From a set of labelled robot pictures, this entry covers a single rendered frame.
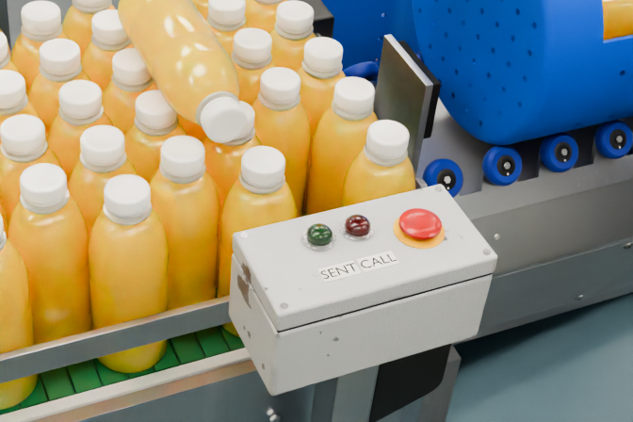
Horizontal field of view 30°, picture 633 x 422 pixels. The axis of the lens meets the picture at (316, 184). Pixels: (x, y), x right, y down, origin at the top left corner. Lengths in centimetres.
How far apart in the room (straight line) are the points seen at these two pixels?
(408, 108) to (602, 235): 30
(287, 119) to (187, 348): 24
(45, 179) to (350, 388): 33
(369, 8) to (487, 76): 56
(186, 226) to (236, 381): 17
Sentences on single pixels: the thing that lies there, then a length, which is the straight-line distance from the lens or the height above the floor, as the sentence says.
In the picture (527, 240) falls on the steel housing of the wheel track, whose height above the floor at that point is 86.
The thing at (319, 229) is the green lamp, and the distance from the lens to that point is 97.
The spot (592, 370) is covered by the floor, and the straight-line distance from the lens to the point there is 246.
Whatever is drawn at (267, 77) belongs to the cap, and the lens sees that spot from 115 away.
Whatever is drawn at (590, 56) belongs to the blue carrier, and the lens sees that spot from 122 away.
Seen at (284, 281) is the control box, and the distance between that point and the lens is 94.
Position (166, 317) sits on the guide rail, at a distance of 108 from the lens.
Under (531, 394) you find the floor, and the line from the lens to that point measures 238.
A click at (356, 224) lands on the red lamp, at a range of 98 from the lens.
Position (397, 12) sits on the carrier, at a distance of 184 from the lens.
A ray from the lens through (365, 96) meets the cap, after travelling 114.
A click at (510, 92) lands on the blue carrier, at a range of 126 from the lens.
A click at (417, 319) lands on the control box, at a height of 105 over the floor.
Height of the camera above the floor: 177
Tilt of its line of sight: 40 degrees down
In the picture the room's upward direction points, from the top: 7 degrees clockwise
